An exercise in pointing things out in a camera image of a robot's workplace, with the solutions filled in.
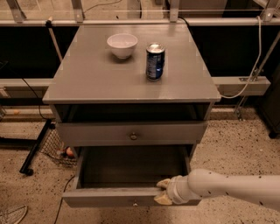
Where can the white fan grille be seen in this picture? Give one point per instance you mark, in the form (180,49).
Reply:
(13,215)

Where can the metal railing frame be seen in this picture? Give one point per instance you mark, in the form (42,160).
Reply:
(255,85)

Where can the wire mesh basket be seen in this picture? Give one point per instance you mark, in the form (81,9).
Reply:
(53,147)

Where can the grey drawer cabinet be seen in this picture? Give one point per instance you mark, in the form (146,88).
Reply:
(93,86)

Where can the blue soda can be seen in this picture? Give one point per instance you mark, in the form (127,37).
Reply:
(155,61)

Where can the grey drawer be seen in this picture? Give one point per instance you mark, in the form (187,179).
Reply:
(124,176)
(131,133)

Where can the black metal stand leg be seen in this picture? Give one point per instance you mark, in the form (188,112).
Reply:
(26,166)

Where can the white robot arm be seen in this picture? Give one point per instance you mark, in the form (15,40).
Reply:
(262,190)

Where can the white ceramic bowl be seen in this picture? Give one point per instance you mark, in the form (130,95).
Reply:
(122,45)

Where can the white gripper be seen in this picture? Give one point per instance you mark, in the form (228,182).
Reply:
(173,190)

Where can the grey top drawer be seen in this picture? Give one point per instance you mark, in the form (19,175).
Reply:
(131,133)

